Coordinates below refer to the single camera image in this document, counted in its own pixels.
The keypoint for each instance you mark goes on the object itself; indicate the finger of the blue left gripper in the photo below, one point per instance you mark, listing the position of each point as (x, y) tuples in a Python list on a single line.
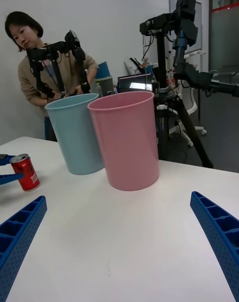
[(5, 159), (10, 178)]

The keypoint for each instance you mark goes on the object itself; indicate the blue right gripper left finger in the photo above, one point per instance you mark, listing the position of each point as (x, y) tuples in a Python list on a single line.
[(17, 242)]

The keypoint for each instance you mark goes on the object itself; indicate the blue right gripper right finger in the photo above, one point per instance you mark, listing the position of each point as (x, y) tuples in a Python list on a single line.
[(224, 242)]

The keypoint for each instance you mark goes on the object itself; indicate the red drink can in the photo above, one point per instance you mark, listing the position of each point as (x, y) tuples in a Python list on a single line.
[(27, 176)]

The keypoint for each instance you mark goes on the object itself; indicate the person's left hand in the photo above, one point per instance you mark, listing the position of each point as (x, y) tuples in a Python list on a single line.
[(76, 89)]

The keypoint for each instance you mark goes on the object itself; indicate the pale blue plastic bin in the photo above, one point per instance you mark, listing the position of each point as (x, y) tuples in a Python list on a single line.
[(72, 137)]

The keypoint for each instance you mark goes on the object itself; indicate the person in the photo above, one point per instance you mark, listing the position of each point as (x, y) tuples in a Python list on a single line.
[(25, 77)]

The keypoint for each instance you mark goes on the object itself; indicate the black tripod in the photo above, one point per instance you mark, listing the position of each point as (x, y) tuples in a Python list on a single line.
[(161, 65), (57, 75)]

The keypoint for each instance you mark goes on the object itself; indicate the pink plastic bin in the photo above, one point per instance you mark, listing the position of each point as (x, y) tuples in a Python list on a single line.
[(129, 145)]

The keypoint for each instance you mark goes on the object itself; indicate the grey plastic bin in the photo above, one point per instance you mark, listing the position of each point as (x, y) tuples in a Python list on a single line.
[(105, 85)]

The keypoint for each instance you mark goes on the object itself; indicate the white office chair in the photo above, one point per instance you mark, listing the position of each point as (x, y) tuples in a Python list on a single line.
[(191, 107)]

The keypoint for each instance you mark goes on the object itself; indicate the black laptop screen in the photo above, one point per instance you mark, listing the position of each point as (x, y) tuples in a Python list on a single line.
[(134, 84)]

